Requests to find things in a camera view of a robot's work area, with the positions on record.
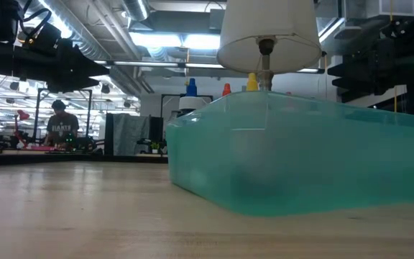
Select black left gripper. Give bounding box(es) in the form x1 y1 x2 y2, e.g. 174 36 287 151
0 38 102 94

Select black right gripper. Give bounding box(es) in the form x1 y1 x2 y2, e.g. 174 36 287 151
327 17 414 104

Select large blue food coloring bottle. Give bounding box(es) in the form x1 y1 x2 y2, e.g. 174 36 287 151
172 78 213 119

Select person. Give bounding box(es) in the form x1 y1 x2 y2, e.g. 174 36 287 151
43 99 81 148

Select black pillar panel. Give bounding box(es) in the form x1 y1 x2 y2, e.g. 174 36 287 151
104 113 115 156

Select red articulated stand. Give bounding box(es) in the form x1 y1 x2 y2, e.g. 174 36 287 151
12 109 30 148

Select grey curtain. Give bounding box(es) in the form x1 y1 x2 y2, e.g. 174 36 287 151
112 113 151 156

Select teal translucent plastic bin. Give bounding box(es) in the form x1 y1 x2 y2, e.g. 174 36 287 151
165 90 414 218

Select silver table lamp white shade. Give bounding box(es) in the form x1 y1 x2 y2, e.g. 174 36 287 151
216 0 323 92

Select bright ceiling light panel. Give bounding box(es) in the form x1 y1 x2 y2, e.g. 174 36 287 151
127 32 222 50

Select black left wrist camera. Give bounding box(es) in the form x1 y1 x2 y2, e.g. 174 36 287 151
23 23 63 55

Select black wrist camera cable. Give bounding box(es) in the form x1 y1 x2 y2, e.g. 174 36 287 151
17 7 54 37

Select black aluminium table frame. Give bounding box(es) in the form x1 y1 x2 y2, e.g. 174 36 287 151
0 150 169 167

